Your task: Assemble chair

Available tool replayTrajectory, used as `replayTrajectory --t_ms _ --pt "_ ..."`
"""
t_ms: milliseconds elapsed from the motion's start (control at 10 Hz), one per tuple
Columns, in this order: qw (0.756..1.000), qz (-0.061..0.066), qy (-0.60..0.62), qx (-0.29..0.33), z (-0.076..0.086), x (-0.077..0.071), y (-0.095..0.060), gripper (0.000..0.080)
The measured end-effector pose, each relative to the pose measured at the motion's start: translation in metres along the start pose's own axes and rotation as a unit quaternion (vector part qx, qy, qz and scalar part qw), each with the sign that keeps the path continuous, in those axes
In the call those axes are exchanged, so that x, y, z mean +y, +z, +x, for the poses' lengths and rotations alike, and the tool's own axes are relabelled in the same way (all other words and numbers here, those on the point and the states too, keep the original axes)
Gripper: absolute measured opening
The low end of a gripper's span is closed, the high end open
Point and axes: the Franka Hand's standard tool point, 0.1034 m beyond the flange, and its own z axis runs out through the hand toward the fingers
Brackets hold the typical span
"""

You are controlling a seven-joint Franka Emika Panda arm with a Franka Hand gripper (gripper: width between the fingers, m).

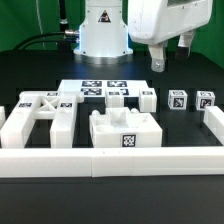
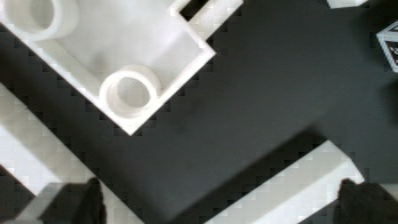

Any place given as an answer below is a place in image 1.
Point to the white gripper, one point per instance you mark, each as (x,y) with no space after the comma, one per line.
(154,21)

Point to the white chair seat part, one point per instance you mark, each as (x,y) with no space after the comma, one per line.
(124,127)

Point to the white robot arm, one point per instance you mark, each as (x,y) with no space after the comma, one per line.
(104,34)

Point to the tagged white cube nut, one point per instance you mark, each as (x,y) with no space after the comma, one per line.
(177,99)

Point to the white right fence piece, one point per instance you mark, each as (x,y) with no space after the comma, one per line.
(214,120)

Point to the white fence piece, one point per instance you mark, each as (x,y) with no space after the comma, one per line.
(214,120)
(2,116)

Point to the white left fence piece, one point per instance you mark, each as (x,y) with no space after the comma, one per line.
(2,116)

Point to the white marker base plate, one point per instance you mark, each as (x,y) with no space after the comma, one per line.
(97,88)

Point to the white front fence rail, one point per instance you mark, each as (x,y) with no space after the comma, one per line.
(90,162)

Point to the white chair back frame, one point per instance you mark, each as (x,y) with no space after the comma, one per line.
(59,107)

